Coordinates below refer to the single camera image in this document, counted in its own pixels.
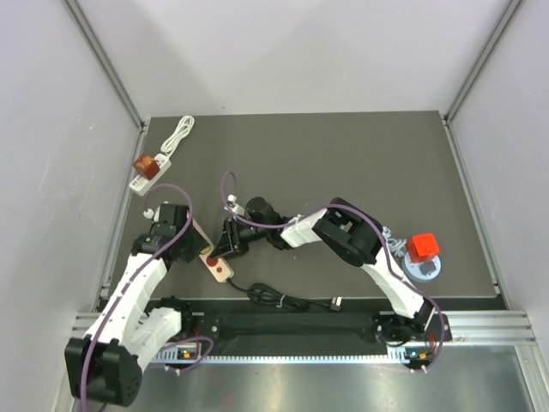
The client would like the dark red cube adapter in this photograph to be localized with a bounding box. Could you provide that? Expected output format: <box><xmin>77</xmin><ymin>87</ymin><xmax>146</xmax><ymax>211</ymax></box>
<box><xmin>133</xmin><ymin>154</ymin><xmax>160</xmax><ymax>180</ymax></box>

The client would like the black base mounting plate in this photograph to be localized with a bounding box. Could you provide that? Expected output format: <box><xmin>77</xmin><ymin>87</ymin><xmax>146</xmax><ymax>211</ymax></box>
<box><xmin>173</xmin><ymin>312</ymin><xmax>451</xmax><ymax>344</ymax></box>

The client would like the orange red cube socket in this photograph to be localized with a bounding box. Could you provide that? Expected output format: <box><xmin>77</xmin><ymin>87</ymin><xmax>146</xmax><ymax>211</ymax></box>
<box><xmin>407</xmin><ymin>233</ymin><xmax>440</xmax><ymax>264</ymax></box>

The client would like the slotted cable duct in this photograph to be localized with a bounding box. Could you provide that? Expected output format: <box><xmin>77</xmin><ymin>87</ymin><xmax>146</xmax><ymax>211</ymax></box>
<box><xmin>151</xmin><ymin>345</ymin><xmax>428</xmax><ymax>366</ymax></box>

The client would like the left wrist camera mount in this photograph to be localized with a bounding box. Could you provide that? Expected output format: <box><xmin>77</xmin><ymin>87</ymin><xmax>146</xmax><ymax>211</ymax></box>
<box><xmin>142</xmin><ymin>207</ymin><xmax>160</xmax><ymax>221</ymax></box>

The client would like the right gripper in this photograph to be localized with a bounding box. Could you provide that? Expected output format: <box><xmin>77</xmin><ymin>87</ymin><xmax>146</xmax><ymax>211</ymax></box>
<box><xmin>214</xmin><ymin>217</ymin><xmax>271</xmax><ymax>261</ymax></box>

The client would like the white coiled cable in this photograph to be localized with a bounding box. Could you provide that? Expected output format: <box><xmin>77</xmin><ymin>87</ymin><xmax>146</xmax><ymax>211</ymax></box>
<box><xmin>160</xmin><ymin>115</ymin><xmax>196</xmax><ymax>156</ymax></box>

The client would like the black coiled power cable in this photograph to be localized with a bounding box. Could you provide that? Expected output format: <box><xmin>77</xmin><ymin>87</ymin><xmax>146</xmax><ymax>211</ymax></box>
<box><xmin>226</xmin><ymin>277</ymin><xmax>343</xmax><ymax>314</ymax></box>

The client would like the light blue cable with plug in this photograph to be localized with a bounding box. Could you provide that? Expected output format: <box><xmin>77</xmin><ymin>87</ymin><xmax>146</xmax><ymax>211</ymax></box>
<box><xmin>381</xmin><ymin>227</ymin><xmax>407</xmax><ymax>258</ymax></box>

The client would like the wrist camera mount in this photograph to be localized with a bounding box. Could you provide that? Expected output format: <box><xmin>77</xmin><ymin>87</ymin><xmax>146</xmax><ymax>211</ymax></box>
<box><xmin>224</xmin><ymin>194</ymin><xmax>245</xmax><ymax>216</ymax></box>
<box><xmin>142</xmin><ymin>207</ymin><xmax>160</xmax><ymax>221</ymax></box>

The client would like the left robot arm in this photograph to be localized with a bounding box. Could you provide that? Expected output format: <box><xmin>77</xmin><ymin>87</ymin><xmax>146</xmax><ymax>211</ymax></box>
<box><xmin>64</xmin><ymin>203</ymin><xmax>208</xmax><ymax>410</ymax></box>

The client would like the white power strip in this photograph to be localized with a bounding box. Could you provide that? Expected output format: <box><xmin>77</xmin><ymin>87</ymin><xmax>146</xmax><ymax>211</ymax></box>
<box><xmin>129</xmin><ymin>153</ymin><xmax>172</xmax><ymax>197</ymax></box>

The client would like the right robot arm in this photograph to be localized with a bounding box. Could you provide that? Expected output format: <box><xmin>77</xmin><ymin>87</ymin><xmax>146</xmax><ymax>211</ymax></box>
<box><xmin>212</xmin><ymin>197</ymin><xmax>438</xmax><ymax>342</ymax></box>

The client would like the beige strip with red sockets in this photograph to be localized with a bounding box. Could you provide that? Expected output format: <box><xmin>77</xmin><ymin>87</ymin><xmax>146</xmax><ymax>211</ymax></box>
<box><xmin>193</xmin><ymin>219</ymin><xmax>234</xmax><ymax>283</ymax></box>

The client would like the light blue round socket base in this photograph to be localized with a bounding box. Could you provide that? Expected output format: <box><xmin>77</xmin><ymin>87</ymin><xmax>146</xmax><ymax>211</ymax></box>
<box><xmin>401</xmin><ymin>252</ymin><xmax>442</xmax><ymax>282</ymax></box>

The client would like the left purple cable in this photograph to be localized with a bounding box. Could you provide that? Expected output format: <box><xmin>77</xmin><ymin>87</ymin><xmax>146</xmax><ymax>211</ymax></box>
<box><xmin>79</xmin><ymin>183</ymin><xmax>215</xmax><ymax>412</ymax></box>

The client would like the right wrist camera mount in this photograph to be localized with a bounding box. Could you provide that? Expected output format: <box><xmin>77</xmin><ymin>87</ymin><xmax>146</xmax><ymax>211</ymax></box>
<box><xmin>224</xmin><ymin>194</ymin><xmax>245</xmax><ymax>216</ymax></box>

